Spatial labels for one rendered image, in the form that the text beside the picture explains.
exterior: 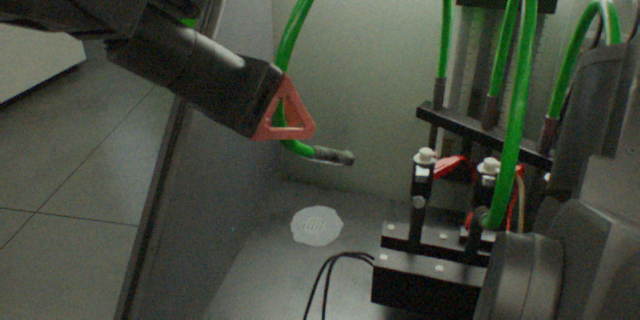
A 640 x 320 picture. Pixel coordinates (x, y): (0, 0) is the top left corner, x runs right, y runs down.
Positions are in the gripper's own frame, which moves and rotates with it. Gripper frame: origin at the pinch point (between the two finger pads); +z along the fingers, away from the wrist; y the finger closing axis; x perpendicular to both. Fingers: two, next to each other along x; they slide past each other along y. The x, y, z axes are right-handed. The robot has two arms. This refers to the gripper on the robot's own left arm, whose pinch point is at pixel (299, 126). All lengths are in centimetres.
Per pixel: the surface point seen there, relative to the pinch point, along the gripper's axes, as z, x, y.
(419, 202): 22.1, 1.1, -0.1
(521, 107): 8.2, -9.8, -17.1
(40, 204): 37, 75, 204
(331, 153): 8.2, 0.7, 3.3
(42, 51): 26, 17, 314
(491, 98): 30.9, -17.5, 3.7
